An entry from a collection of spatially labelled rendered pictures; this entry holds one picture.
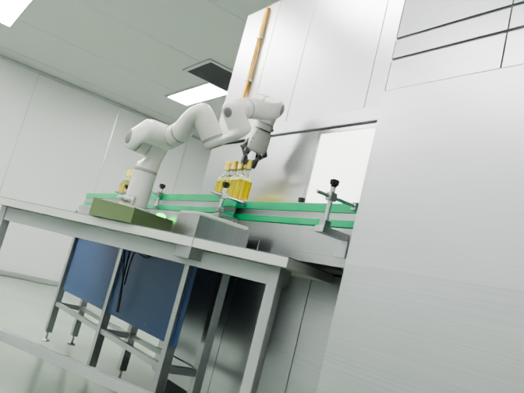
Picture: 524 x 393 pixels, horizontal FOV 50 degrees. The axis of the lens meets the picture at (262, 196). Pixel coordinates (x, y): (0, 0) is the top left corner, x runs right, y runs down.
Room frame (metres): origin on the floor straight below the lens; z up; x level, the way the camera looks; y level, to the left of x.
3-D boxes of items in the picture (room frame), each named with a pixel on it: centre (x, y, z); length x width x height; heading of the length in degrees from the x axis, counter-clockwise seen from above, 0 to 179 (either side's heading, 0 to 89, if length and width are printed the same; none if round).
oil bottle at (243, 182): (2.38, 0.09, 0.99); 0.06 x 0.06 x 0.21; 35
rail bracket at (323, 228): (1.68, -0.23, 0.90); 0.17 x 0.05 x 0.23; 124
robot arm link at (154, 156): (2.22, 0.49, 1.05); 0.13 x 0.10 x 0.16; 128
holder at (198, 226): (2.08, 0.13, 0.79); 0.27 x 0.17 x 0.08; 124
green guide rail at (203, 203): (2.96, 0.64, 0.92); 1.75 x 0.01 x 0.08; 34
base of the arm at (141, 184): (2.22, 0.49, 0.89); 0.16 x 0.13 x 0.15; 152
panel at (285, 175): (2.24, -0.16, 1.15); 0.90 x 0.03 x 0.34; 34
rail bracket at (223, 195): (2.21, 0.13, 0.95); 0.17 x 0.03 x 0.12; 124
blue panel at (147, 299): (2.98, 0.55, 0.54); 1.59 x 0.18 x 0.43; 34
